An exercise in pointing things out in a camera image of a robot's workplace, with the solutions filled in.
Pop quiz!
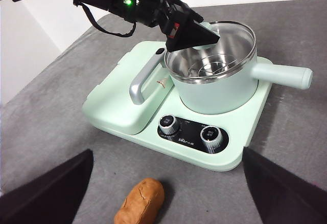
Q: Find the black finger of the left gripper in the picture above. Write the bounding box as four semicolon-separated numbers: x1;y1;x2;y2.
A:
180;3;204;23
165;11;221;53

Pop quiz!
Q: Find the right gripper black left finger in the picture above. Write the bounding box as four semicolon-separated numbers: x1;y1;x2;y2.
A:
0;149;93;224

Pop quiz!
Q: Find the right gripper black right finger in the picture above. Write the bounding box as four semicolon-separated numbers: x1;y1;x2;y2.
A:
242;147;327;224

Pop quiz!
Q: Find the brown potato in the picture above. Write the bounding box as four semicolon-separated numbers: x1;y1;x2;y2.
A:
113;177;165;224

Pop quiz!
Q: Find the silver control knob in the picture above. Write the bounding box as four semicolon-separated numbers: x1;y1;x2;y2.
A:
158;115;181;136
199;126;222;154

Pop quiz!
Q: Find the mint green breakfast machine base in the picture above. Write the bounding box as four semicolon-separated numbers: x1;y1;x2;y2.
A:
81;40;274;172

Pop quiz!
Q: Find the black oval control panel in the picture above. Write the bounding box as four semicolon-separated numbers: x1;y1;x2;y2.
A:
157;116;230;155

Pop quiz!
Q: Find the steel wire steamer rack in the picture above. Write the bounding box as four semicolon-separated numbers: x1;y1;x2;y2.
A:
188;55;232;78

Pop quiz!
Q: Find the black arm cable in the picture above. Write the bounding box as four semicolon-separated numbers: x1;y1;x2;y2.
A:
65;0;136;38

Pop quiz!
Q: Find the mint green pot with handle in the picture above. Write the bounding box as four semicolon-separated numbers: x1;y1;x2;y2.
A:
165;21;314;115

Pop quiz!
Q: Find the silver curved griddle handle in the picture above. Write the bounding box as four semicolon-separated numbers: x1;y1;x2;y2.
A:
129;52;167;105

